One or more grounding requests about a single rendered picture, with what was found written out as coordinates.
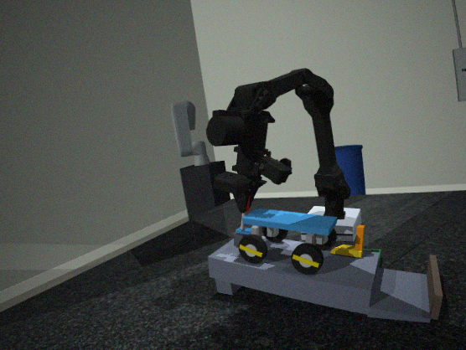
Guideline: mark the yellow wheel chock with orange handle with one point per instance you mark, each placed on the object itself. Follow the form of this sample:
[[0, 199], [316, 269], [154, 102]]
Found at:
[[350, 250]]

